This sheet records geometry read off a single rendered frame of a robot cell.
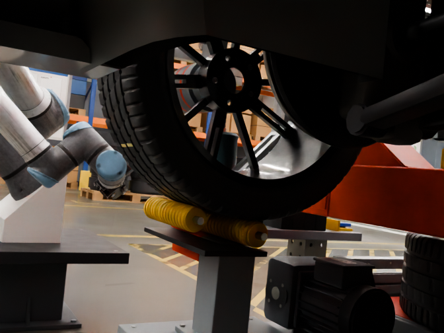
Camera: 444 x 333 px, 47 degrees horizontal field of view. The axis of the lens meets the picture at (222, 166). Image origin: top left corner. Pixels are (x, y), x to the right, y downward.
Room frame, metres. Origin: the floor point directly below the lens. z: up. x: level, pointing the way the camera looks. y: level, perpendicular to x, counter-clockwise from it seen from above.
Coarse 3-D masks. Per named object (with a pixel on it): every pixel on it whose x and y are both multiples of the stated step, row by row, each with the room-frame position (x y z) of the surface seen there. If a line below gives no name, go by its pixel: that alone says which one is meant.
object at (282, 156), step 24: (192, 48) 1.22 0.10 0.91; (216, 48) 1.26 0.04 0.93; (168, 72) 0.99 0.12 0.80; (216, 72) 1.23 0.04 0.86; (240, 72) 1.27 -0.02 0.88; (216, 96) 1.23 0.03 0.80; (240, 96) 1.26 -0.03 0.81; (216, 120) 1.27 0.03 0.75; (240, 120) 1.30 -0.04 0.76; (264, 120) 1.35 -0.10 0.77; (192, 144) 1.03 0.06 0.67; (216, 144) 1.27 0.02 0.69; (288, 144) 1.36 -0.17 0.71; (312, 144) 1.27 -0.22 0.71; (216, 168) 1.06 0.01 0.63; (264, 168) 1.30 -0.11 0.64; (288, 168) 1.22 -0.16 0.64; (312, 168) 1.18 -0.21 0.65
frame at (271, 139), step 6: (276, 102) 1.49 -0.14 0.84; (276, 108) 1.49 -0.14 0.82; (282, 114) 1.46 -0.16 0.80; (288, 120) 1.46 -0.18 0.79; (276, 132) 1.47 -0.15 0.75; (264, 138) 1.49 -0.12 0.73; (270, 138) 1.48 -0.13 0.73; (276, 138) 1.44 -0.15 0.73; (258, 144) 1.48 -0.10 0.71; (264, 144) 1.47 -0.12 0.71; (270, 144) 1.43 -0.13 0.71; (258, 150) 1.46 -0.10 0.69; (264, 150) 1.42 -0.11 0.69; (270, 150) 1.43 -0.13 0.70; (258, 156) 1.41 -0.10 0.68; (264, 156) 1.42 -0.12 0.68; (240, 162) 1.44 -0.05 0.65; (246, 162) 1.44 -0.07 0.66; (234, 168) 1.43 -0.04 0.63; (240, 168) 1.40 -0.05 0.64
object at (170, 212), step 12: (144, 204) 1.30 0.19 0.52; (156, 204) 1.24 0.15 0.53; (168, 204) 1.19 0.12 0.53; (180, 204) 1.15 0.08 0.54; (156, 216) 1.24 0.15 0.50; (168, 216) 1.17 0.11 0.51; (180, 216) 1.11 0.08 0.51; (192, 216) 1.10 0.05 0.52; (204, 216) 1.12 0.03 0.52; (180, 228) 1.14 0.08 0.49; (192, 228) 1.11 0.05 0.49
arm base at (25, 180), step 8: (24, 168) 1.85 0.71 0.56; (8, 176) 1.84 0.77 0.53; (16, 176) 1.84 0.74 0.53; (24, 176) 1.84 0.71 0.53; (32, 176) 1.85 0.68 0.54; (8, 184) 1.87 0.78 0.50; (16, 184) 1.85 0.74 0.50; (24, 184) 1.85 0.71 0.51; (32, 184) 1.85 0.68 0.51; (40, 184) 1.86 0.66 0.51; (16, 192) 1.86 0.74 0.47; (24, 192) 1.85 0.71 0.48; (32, 192) 1.85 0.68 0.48; (16, 200) 1.89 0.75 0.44
